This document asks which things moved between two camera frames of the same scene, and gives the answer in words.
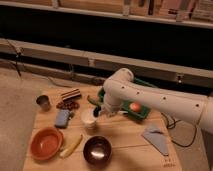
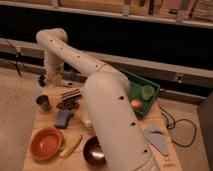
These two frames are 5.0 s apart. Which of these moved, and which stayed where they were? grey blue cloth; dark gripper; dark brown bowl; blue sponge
Moved: dark gripper
Stayed: dark brown bowl; grey blue cloth; blue sponge
